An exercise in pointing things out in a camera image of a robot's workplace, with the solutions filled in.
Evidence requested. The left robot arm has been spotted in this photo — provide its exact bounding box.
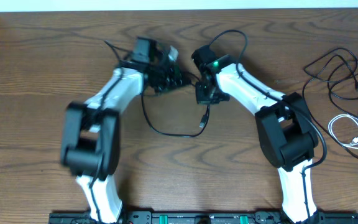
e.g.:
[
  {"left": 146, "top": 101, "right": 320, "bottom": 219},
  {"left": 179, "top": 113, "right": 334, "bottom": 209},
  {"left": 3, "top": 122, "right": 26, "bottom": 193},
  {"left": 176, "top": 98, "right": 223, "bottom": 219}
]
[{"left": 60, "top": 37, "right": 190, "bottom": 223}]

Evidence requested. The black usb cable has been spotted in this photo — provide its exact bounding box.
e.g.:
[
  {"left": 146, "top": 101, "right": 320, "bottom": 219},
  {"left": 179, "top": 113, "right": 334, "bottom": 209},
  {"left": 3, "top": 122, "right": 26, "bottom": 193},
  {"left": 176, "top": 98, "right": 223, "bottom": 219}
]
[
  {"left": 140, "top": 71, "right": 211, "bottom": 138},
  {"left": 301, "top": 47, "right": 358, "bottom": 161}
]

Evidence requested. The white usb cable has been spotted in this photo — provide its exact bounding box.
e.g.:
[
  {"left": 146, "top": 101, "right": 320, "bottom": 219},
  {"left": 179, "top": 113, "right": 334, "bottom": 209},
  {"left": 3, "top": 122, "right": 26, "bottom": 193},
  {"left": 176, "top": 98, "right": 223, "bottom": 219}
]
[{"left": 327, "top": 103, "right": 358, "bottom": 150}]

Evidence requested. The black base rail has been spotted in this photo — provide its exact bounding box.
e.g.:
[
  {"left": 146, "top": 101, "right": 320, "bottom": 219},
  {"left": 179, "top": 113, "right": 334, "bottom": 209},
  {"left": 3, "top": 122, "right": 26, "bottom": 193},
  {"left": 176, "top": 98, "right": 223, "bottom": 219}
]
[{"left": 48, "top": 210, "right": 358, "bottom": 224}]

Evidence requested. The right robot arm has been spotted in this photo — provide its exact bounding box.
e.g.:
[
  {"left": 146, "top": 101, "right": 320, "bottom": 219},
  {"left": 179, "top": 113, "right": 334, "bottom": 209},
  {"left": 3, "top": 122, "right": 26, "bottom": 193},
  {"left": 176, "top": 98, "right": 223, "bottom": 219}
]
[{"left": 191, "top": 45, "right": 318, "bottom": 223}]

